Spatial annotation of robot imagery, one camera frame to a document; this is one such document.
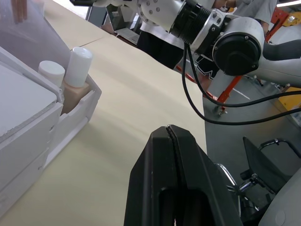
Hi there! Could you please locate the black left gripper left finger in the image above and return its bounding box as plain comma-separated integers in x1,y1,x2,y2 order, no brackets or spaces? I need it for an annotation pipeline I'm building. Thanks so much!
123,126,180,226

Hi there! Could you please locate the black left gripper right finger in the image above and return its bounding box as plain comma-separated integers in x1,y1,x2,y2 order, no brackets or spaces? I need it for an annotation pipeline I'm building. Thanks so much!
167,124,241,226

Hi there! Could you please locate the brush set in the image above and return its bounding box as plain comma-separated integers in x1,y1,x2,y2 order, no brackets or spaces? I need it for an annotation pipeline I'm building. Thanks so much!
10,0,30,24

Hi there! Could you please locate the bottle with tall white cap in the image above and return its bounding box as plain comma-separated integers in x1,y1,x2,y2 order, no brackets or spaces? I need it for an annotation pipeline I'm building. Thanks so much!
61,46,94,116

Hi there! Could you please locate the white makeup organizer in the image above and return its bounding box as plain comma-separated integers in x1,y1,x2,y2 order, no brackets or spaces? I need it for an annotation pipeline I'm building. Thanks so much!
0,0,103,213

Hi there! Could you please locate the white organizer drawer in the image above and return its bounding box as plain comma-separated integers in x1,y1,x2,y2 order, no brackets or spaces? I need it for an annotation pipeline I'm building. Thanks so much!
0,103,63,189
0,146,51,213

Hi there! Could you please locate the silver laptop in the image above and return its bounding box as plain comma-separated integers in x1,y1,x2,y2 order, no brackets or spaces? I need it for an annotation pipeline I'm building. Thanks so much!
105,4,142,45

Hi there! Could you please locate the black wheeled chair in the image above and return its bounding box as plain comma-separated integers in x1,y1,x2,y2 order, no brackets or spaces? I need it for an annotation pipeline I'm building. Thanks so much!
217,136,301,212

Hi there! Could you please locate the bottle with short white cap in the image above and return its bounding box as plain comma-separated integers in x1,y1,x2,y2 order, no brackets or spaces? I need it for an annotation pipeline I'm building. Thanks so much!
38,60,66,90

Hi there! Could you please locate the grey robot torso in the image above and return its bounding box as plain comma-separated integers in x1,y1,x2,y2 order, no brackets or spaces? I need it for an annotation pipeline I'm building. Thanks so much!
257,168,301,226

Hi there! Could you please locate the person in white shirt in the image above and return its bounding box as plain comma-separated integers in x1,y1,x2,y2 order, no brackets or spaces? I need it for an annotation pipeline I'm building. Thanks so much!
136,20,185,71

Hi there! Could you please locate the red metal stand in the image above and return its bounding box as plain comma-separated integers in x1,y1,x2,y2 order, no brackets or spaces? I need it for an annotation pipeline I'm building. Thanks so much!
175,65,251,117

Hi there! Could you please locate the yellow box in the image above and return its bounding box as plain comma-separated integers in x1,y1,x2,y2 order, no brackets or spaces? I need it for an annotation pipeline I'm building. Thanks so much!
279,86,301,112

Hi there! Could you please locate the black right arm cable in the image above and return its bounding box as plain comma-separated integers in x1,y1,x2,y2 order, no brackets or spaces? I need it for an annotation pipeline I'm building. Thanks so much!
182,43,301,125

